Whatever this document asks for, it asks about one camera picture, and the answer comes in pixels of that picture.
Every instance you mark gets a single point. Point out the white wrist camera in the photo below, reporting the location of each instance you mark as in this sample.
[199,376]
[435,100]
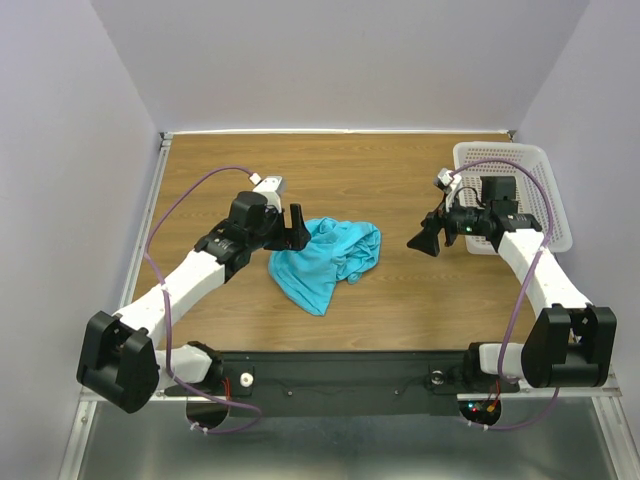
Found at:
[449,183]
[271,187]

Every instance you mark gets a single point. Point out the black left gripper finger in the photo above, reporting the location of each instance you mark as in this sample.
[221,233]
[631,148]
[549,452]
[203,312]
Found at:
[298,227]
[288,239]

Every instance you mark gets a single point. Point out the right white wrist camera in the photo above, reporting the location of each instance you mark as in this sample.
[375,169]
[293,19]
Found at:
[449,183]

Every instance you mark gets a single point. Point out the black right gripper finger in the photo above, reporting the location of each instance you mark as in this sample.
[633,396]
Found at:
[432,223]
[426,241]

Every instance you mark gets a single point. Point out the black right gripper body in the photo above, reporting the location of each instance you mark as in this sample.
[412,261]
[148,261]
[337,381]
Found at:
[464,221]

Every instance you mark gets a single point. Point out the white plastic laundry basket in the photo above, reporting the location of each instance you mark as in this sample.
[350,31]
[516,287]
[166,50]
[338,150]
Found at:
[536,188]

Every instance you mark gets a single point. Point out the turquoise t shirt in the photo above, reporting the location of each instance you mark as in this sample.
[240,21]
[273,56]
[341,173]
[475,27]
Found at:
[337,251]

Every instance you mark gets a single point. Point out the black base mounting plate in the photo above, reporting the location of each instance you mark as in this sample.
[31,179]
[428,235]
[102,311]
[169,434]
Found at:
[353,383]

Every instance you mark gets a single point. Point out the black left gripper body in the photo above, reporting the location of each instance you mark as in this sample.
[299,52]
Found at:
[273,226]

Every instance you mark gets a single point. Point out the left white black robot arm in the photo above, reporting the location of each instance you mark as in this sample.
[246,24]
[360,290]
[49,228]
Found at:
[120,359]

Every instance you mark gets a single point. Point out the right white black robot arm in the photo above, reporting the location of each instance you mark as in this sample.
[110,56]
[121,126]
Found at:
[571,342]

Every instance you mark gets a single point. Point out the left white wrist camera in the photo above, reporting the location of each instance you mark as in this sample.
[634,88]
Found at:
[271,187]

